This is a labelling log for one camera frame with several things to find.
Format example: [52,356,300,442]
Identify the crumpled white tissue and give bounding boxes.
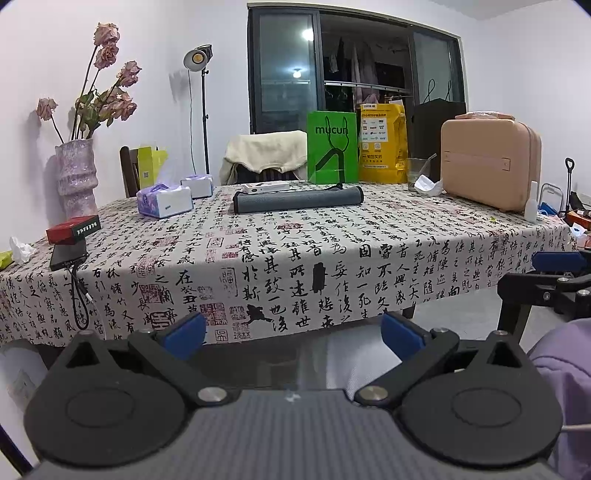
[9,236,37,265]

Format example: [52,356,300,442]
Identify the purple tissue pack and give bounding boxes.
[136,183,194,219]

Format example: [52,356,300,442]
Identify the red and black box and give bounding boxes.
[45,215,101,246]

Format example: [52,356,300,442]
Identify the crumpled white paper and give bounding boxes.
[414,176,445,196]

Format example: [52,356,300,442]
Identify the hanging clothes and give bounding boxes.
[323,38,413,106]

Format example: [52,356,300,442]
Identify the dried pink roses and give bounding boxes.
[36,22,143,145]

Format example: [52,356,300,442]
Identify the beige hard suitcase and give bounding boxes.
[440,117,544,213]

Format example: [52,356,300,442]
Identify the brown wooden chair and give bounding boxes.
[119,146,142,199]

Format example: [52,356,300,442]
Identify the yellow delivery bag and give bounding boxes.
[359,102,410,184]

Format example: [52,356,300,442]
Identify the flat white box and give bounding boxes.
[243,181,291,195]

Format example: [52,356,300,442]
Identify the white tissue pack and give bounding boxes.
[180,174,214,199]

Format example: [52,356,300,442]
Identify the grey rolled mat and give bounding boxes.
[232,184,365,215]

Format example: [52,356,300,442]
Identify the black power bank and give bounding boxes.
[50,243,89,272]

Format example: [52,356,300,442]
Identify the black paper bag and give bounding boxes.
[409,78,467,169]

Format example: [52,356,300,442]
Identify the dark chair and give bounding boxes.
[235,162,308,186]

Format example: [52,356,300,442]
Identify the studio lamp on stand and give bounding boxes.
[183,44,214,176]

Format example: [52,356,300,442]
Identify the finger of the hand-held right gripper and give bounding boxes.
[497,271,591,343]
[531,251,591,278]

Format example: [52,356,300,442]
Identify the green paper bag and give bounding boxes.
[307,111,360,184]

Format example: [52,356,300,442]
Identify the black charging cable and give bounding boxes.
[64,260,100,331]

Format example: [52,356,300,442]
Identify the clear glass cup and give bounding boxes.
[406,157,433,191]

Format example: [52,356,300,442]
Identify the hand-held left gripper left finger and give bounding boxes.
[46,312,242,409]

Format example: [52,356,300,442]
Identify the purple cloth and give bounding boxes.
[529,318,591,480]

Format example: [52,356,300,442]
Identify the metal wire frame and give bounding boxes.
[539,183,565,214]

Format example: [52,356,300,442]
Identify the yellow-green carton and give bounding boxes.
[137,147,170,190]

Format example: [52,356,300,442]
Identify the cream cloth on chair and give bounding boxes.
[219,130,309,186]

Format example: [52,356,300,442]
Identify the black trolley handle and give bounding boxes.
[560,157,576,218]

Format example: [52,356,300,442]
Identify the black framed sliding door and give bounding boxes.
[246,3,467,136]

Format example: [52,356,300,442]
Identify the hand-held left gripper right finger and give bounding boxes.
[353,311,539,409]

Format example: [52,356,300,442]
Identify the calligraphy print tablecloth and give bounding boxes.
[0,179,581,348]

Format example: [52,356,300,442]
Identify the speckled pink ceramic vase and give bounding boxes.
[54,138,100,220]

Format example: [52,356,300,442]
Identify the small white bottle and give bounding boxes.
[523,181,540,223]

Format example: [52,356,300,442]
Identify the pink flat packet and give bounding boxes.
[455,111,516,122]

